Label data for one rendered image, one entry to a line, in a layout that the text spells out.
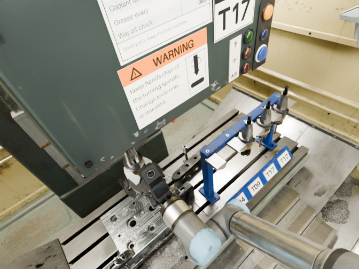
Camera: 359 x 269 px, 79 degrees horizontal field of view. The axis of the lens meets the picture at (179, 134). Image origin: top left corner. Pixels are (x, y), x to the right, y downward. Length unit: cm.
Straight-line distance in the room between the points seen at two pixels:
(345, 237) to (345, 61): 83
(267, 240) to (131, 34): 49
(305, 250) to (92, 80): 47
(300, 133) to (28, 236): 178
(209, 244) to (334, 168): 101
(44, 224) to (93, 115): 147
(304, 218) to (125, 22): 120
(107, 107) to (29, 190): 150
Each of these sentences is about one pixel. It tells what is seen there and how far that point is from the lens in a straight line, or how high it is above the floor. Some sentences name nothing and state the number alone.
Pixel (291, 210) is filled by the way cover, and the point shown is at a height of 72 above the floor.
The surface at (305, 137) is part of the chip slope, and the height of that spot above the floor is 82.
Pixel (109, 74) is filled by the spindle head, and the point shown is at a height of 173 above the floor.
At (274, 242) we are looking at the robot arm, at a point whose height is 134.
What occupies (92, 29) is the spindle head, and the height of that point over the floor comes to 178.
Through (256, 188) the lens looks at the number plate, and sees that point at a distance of 108.
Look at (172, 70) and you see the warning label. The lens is 34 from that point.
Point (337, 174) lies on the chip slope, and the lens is 143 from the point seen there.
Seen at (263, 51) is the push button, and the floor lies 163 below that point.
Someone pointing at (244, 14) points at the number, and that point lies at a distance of 43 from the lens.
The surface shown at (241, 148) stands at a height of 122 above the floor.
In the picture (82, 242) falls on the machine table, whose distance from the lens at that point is 116.
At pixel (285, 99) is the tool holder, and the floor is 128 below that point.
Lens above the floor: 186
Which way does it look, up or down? 46 degrees down
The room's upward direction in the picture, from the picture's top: 11 degrees counter-clockwise
